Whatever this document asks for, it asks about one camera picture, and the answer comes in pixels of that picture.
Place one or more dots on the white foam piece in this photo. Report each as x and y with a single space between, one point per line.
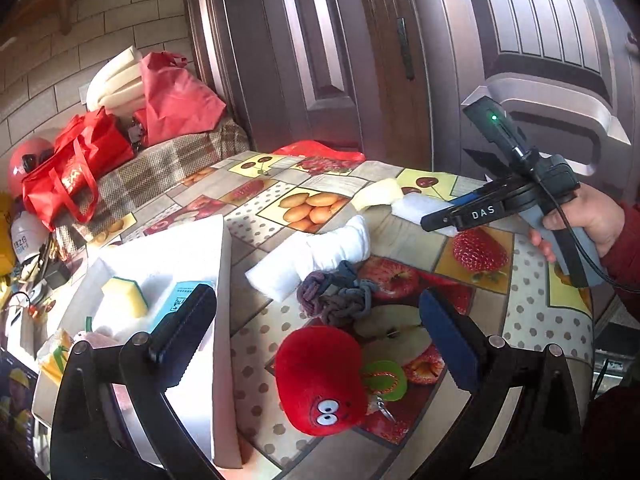
415 207

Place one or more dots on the fruit print tablecloth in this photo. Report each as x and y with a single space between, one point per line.
525 310

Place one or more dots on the pink helmet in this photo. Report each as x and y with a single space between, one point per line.
25 155

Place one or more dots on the yellow green packet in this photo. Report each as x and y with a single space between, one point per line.
55 355

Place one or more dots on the purple metal door leaf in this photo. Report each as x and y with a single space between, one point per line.
280 60
525 20

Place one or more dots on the white rolled cloth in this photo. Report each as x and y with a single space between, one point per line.
330 247

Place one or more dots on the plaid cloth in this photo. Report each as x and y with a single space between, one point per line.
150 170

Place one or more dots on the blue white carton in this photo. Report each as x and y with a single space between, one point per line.
175 300

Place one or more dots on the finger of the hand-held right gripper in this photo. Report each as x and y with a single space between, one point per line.
435 221

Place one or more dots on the person's right forearm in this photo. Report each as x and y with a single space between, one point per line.
625 255

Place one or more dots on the red tote bag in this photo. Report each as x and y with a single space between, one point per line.
70 170

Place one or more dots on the red plastic bag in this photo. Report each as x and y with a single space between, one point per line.
175 100

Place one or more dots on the white foam box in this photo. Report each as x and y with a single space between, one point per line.
165 245

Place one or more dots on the person's right hand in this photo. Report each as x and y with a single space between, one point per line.
595 220

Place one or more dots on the yellow green sponge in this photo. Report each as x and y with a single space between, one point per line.
122 297

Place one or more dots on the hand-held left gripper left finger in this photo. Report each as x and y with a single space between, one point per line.
182 330

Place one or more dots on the person's dark red clothing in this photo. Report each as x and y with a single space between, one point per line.
615 435

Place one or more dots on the white foam sheets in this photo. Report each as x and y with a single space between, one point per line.
115 80

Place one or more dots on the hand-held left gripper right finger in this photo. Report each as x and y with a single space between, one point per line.
450 345

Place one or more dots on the pale yellow foam piece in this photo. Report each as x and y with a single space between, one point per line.
375 194

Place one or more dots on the wood grain door post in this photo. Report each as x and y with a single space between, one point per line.
385 110

